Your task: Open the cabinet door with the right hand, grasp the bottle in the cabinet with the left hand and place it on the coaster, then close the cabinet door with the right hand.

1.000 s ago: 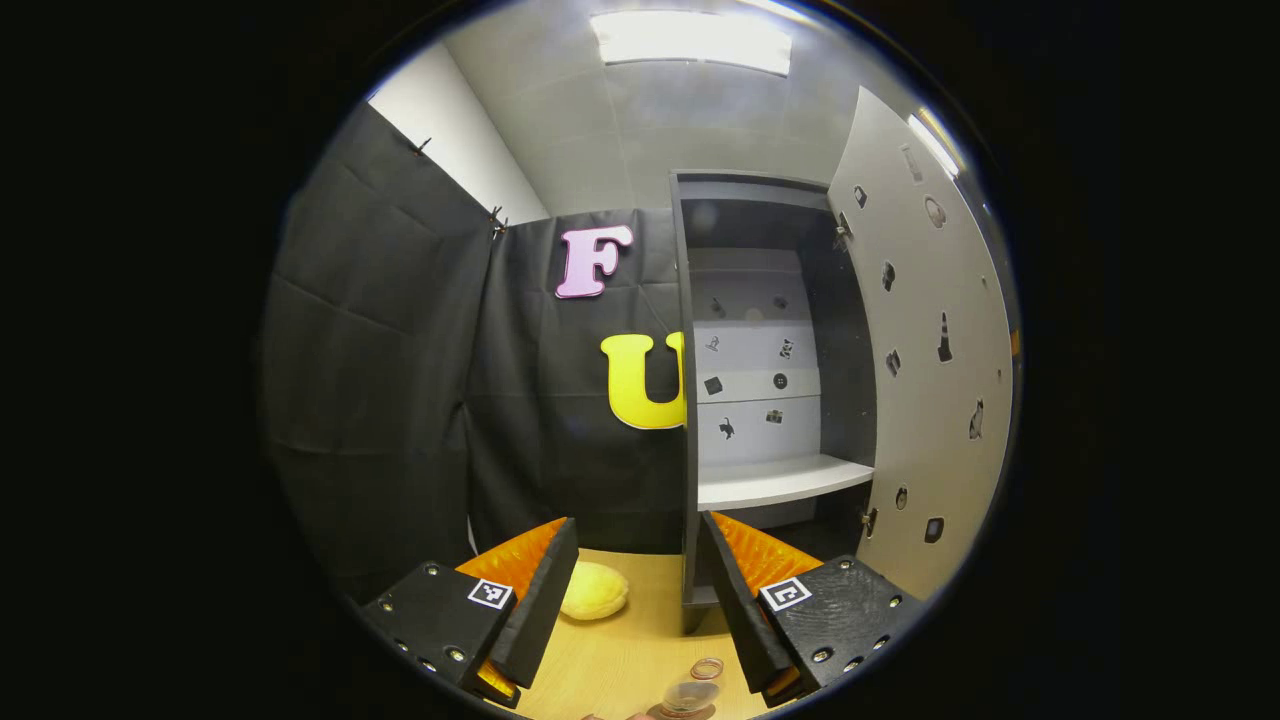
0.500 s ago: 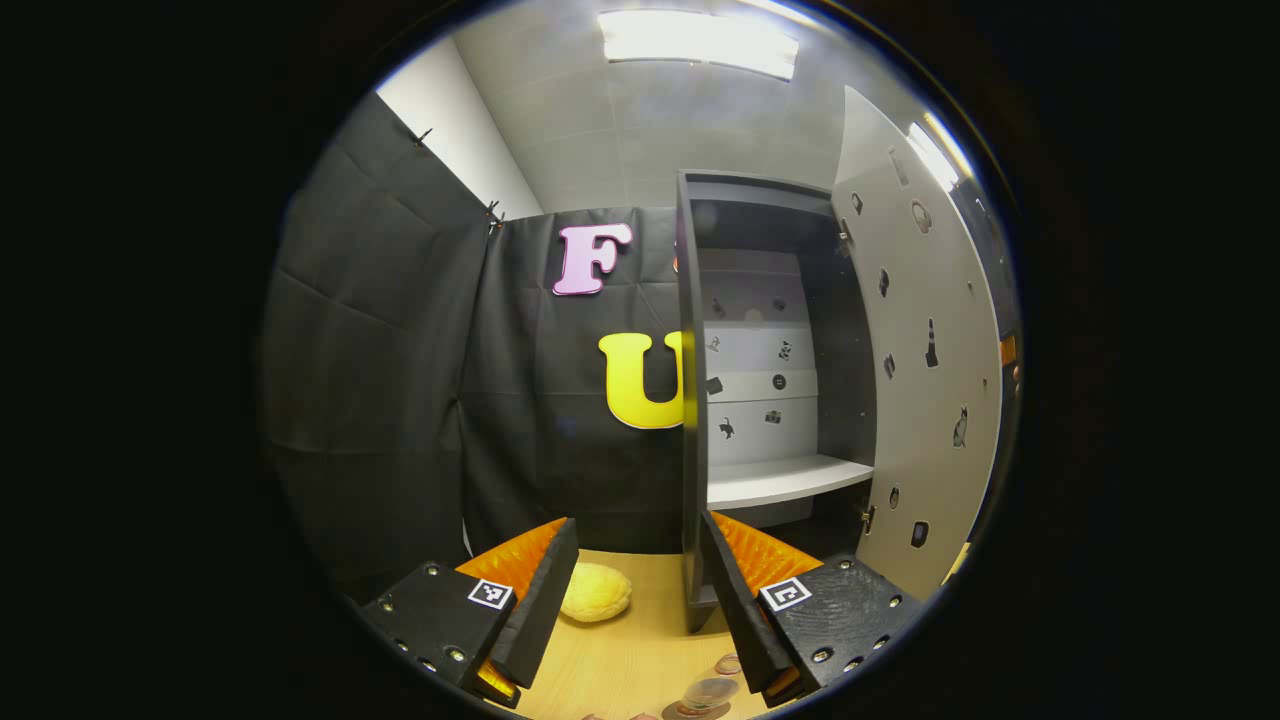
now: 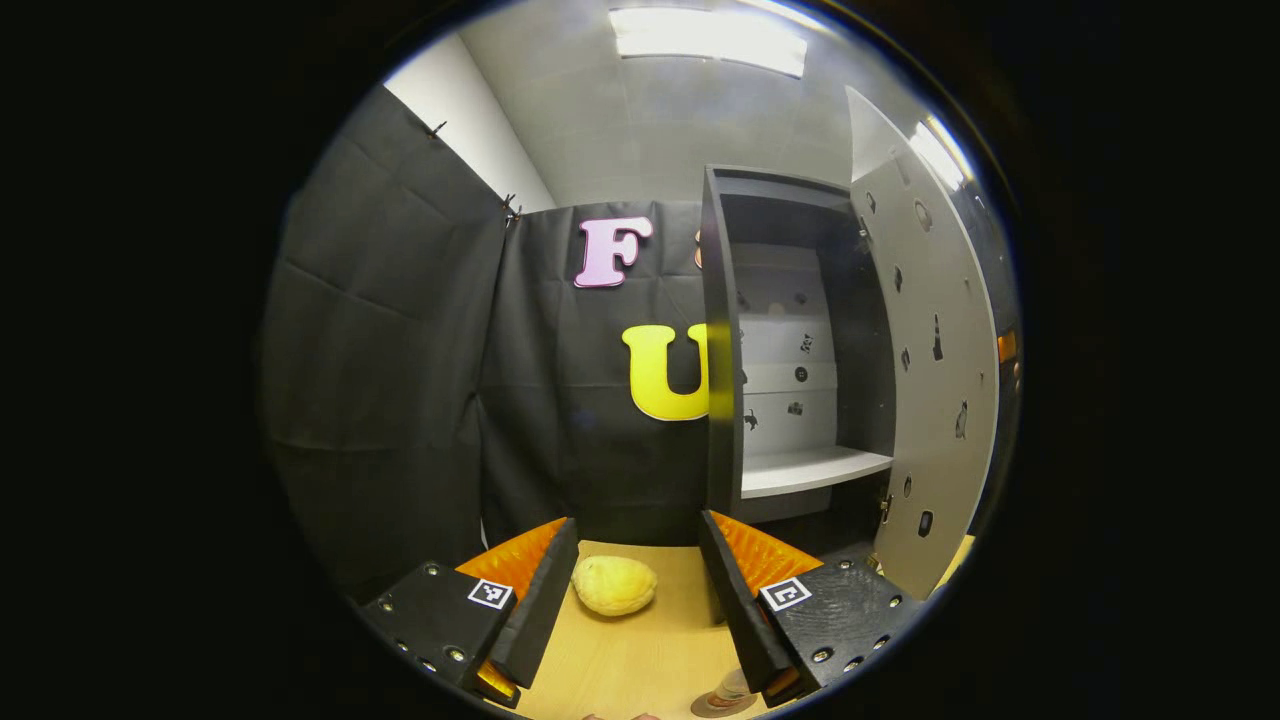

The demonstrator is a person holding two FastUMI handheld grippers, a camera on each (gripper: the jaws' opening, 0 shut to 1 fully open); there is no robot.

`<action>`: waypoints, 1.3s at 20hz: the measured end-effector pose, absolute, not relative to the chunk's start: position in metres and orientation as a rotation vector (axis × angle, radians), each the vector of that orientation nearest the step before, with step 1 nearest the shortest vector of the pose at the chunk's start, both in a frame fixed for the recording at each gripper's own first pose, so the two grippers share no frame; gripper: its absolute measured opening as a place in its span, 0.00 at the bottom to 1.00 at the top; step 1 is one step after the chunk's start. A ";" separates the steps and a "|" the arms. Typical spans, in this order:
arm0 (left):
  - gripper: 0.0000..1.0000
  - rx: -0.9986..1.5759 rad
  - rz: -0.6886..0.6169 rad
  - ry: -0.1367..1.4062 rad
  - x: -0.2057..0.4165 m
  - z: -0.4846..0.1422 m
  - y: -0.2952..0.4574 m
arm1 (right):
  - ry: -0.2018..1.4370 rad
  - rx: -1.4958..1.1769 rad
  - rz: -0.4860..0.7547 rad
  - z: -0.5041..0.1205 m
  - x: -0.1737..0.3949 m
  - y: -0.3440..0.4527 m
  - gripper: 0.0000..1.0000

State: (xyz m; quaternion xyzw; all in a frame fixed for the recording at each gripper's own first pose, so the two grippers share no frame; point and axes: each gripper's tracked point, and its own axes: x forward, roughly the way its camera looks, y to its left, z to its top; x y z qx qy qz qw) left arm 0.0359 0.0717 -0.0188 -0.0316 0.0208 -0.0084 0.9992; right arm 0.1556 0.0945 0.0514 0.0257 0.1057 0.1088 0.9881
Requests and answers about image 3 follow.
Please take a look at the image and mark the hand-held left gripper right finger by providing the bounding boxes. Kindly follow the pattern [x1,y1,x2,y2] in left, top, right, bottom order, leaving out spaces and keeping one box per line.
[698,510,926,709]

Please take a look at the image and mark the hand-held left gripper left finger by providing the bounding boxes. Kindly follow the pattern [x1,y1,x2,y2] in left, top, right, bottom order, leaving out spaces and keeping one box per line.
[360,517,581,711]

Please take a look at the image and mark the brown round coaster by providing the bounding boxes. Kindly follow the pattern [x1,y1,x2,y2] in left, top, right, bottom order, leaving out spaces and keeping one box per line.
[690,690,759,719]

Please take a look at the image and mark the beige cabinet door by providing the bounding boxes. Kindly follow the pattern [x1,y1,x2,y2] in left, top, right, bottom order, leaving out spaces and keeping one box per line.
[845,85,1001,601]

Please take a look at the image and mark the dark grey cabinet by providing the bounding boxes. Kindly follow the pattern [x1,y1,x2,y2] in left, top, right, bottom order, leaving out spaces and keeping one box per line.
[700,165,896,626]

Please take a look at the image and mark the white cabinet shelf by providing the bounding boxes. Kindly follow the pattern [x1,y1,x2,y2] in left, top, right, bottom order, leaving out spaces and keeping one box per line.
[740,445,894,499]

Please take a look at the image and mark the yellow lemon toy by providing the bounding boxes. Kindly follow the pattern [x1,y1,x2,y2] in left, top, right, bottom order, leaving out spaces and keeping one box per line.
[571,555,659,617]

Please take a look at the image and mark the narrow ceiling light panel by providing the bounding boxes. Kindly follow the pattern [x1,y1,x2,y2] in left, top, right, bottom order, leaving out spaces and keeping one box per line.
[905,115,976,191]

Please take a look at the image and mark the black backdrop cloth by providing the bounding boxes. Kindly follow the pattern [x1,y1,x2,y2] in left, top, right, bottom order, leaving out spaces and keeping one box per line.
[262,85,1023,601]

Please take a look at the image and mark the large ceiling light panel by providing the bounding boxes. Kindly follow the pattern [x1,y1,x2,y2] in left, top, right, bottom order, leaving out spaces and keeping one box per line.
[610,7,809,78]

